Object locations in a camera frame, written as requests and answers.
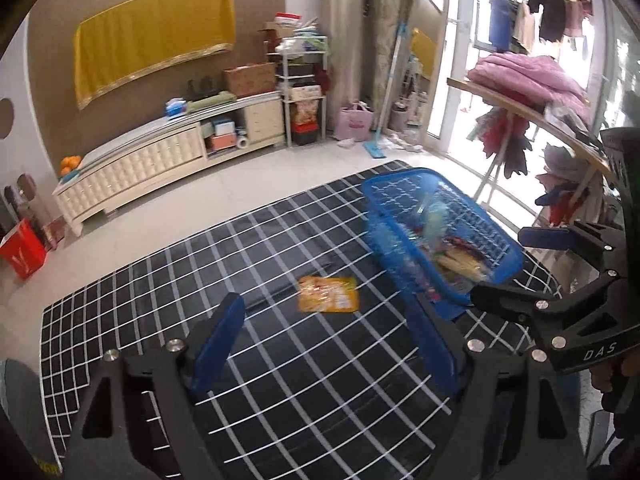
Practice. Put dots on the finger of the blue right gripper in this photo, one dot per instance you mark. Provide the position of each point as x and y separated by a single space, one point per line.
546 238

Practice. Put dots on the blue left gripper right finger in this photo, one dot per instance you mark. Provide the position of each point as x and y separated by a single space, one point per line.
438 360

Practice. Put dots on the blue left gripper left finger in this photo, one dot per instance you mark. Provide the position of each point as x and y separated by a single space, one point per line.
211 341

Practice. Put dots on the orange snack packet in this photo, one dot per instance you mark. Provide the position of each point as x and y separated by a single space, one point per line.
328 295

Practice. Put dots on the blue plastic basket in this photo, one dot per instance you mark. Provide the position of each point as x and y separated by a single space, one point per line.
435 240

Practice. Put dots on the right hand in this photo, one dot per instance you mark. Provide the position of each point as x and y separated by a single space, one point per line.
602 373

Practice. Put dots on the black white grid mat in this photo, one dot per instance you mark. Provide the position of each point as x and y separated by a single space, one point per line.
303 395

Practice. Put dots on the wooden drying rack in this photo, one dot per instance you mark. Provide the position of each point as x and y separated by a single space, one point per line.
511 201

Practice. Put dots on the pink quilt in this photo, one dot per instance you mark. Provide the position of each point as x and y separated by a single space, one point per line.
539 78

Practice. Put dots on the cream tv cabinet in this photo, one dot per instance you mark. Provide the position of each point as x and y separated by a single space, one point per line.
162 152

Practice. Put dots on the blue flat mop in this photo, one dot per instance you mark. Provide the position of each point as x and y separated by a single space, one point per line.
372 147

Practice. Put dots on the red paper bag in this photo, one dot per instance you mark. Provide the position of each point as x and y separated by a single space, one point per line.
23 250

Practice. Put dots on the oranges on cabinet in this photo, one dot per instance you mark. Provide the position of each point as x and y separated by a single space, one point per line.
69 164

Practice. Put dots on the pink tote bag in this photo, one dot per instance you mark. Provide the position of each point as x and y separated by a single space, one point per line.
354 122

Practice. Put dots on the brown cardboard box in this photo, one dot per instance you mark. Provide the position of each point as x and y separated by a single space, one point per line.
251 79

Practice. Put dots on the white metal shelf rack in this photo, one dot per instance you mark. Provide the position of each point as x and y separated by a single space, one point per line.
301 54

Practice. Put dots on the yellow cloth on wall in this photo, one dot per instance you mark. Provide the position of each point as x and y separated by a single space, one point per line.
140 37

